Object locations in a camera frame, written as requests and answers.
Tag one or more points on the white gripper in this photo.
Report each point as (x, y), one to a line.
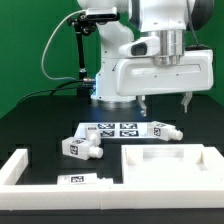
(139, 76)

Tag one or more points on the white square table top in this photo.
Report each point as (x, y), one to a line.
(176, 164)

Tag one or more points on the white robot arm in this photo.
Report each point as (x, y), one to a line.
(166, 19)

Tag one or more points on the white u-shaped fence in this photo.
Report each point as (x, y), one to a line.
(99, 196)

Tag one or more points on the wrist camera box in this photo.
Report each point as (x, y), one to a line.
(143, 47)

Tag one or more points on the white marker base plate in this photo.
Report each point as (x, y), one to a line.
(116, 130)

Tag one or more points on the grey camera on stand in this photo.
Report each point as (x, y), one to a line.
(101, 14)

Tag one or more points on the black camera stand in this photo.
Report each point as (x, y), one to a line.
(82, 27)

